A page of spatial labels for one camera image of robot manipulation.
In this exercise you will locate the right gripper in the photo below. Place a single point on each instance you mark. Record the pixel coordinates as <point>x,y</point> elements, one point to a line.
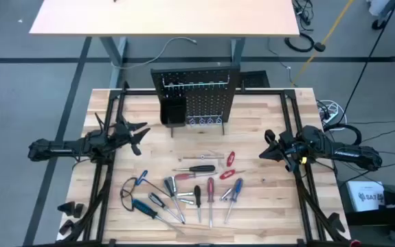
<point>288,145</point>

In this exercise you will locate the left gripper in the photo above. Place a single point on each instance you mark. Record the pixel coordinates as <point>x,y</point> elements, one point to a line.
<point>120,135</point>

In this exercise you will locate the chrome deep socket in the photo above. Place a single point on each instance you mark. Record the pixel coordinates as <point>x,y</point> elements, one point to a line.
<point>185,194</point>
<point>187,201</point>
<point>226,194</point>

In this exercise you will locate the large red clear screwdriver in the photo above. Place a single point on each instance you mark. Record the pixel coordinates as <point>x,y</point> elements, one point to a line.
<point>210,188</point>

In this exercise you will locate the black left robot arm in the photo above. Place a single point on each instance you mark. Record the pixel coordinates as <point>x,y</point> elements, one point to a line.
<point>56,149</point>

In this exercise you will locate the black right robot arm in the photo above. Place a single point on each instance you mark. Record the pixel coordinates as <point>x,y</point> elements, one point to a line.
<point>351,154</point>

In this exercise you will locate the black peg board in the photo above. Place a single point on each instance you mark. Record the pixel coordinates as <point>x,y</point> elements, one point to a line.
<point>214,103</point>

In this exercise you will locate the red stubby screwdriver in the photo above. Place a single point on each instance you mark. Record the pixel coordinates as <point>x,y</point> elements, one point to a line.
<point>227,174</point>
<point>231,158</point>

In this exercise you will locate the black perforated panel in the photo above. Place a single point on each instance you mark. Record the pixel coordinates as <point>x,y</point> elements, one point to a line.
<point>255,79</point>

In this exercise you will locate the safety glasses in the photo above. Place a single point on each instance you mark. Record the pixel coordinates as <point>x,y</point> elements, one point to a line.
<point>120,195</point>

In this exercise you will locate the white power strip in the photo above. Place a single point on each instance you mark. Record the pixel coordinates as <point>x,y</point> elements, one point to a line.
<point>332,109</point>

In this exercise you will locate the black plastic clamp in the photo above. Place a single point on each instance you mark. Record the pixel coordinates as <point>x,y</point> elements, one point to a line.
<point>336,222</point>
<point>66,227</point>
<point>70,208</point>

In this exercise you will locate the white printed box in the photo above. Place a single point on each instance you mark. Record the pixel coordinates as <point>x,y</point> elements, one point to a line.
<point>365,195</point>

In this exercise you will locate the light wooden desk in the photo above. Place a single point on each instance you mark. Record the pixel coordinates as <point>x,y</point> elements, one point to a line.
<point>166,17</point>

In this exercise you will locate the white round bin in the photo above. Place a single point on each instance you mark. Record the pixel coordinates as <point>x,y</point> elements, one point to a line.
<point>377,7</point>

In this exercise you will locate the black aluminium table frame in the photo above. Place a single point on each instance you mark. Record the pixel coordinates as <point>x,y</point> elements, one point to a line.
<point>262,92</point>

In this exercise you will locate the chrome loop tool rail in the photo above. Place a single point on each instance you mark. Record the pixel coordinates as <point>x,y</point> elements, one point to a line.
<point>204,120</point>

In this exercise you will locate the chrome prong tool rail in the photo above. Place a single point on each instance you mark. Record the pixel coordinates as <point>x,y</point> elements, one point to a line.
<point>197,83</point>

